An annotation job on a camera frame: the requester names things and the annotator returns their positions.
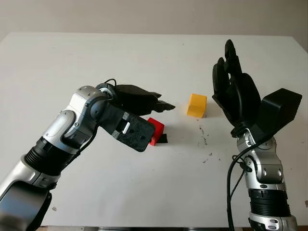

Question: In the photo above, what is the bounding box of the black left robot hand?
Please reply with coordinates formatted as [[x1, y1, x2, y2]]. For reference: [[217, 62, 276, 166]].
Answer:
[[95, 84, 176, 116]]

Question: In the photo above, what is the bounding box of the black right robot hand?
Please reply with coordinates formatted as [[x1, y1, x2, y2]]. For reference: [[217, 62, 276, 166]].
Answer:
[[211, 39, 262, 132]]

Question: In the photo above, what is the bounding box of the red wooden block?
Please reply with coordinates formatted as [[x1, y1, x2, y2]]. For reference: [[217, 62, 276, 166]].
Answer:
[[147, 117, 165, 146]]

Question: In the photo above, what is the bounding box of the yellow wooden block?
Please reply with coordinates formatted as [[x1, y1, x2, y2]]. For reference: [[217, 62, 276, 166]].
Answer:
[[186, 93, 208, 119]]

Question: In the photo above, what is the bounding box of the black tape mark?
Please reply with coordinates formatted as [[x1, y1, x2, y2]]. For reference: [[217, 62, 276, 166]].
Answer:
[[156, 133, 169, 145]]

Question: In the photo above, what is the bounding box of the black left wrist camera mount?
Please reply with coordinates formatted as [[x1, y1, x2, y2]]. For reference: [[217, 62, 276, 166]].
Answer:
[[100, 103, 155, 153]]

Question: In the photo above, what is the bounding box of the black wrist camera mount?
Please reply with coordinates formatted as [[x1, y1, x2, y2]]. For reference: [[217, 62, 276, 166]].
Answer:
[[249, 88, 303, 143], [100, 103, 155, 153]]

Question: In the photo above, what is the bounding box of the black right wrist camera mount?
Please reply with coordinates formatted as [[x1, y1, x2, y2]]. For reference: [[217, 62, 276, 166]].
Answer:
[[249, 88, 303, 143]]

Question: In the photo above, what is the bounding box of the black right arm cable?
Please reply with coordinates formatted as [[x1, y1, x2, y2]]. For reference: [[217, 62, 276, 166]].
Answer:
[[226, 122, 267, 231]]

